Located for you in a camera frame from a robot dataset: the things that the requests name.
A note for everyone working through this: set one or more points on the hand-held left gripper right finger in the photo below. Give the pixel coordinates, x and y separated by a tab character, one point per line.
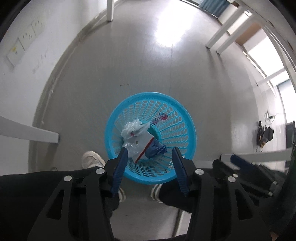
180	171

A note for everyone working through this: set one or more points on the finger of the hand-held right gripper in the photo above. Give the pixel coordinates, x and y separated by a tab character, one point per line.
241	162
249	183

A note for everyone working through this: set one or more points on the clear plastic wrap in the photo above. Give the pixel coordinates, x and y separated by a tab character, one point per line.
131	150

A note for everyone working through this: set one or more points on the person's white left shoe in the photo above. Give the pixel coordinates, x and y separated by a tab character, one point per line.
92	160

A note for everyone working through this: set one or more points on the person's black trousers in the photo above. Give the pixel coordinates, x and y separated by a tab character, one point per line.
34	187

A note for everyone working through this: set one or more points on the blue snack wrapper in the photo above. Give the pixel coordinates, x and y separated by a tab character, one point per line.
157	148

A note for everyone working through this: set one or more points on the red blue printed wrapper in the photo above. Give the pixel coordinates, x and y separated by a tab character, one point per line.
159	118

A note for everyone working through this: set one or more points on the blue plastic basket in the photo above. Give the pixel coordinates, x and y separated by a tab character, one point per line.
180	129

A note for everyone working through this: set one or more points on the white paper bag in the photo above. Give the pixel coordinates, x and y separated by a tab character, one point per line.
141	144

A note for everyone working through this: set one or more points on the white table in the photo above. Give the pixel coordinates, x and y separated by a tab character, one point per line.
23	131

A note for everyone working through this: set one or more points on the white wall socket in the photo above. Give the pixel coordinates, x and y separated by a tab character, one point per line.
27	38
38	25
15	54

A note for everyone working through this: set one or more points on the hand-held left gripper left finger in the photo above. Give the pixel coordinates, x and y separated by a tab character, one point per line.
119	171

